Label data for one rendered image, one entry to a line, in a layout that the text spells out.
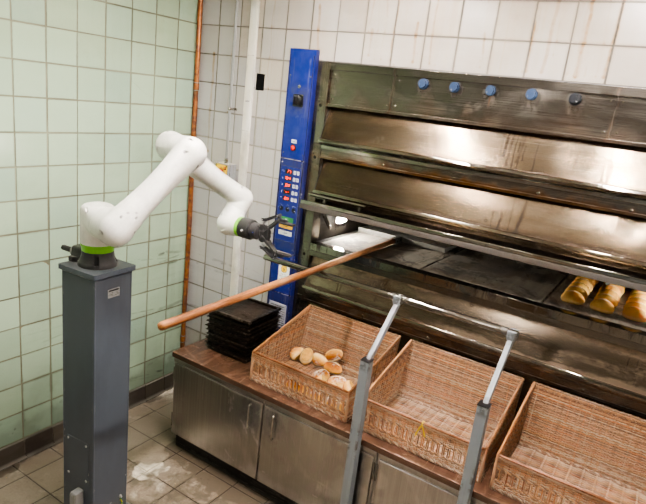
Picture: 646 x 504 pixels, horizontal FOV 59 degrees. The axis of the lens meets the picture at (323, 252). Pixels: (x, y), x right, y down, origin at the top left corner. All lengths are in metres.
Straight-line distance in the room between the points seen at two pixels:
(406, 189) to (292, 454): 1.34
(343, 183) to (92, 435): 1.61
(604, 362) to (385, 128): 1.40
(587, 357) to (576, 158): 0.82
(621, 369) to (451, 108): 1.30
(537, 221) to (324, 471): 1.43
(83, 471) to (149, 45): 2.08
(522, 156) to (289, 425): 1.56
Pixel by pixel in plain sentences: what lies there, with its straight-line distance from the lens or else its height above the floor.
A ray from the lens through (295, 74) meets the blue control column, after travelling 3.03.
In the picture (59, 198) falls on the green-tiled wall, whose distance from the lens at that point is 3.04.
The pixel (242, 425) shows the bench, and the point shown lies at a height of 0.36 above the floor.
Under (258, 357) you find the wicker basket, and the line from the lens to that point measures 2.78.
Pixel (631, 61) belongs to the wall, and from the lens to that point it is 2.51.
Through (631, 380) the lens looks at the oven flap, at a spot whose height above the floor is 0.99.
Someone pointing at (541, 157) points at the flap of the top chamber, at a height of 1.80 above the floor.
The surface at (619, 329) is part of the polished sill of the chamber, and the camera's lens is 2.60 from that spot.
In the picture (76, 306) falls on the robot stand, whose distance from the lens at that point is 2.43.
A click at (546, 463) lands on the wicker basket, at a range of 2.68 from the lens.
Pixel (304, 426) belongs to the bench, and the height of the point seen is 0.51.
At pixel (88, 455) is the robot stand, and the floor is 0.40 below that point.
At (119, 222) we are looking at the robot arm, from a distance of 2.17.
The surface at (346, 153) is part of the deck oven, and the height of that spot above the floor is 1.68.
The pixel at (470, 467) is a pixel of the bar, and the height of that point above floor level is 0.70.
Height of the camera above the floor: 1.95
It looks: 15 degrees down
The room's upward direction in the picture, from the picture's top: 7 degrees clockwise
